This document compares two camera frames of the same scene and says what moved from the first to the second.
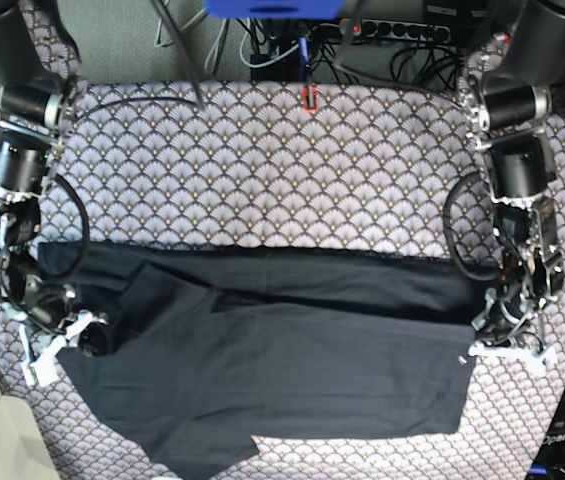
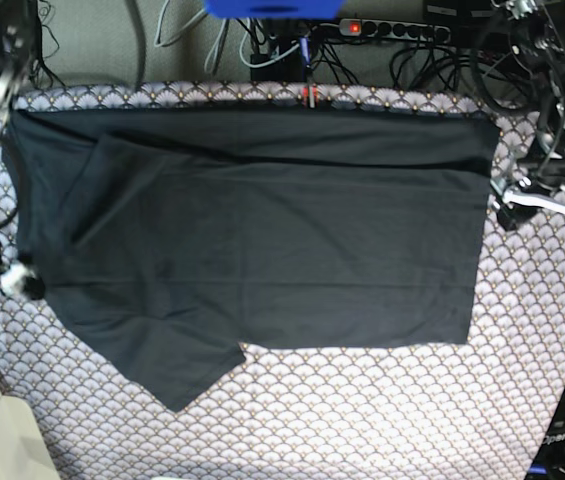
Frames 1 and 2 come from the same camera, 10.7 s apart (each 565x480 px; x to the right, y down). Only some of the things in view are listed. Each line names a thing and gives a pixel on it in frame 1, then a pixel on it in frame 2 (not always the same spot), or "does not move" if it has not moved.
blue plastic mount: x=274 y=9 does not move
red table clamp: x=307 y=108 does not move
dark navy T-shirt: x=194 y=351 to x=166 y=240
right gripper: x=508 y=324 to x=553 y=192
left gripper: x=92 y=338 to x=11 y=284
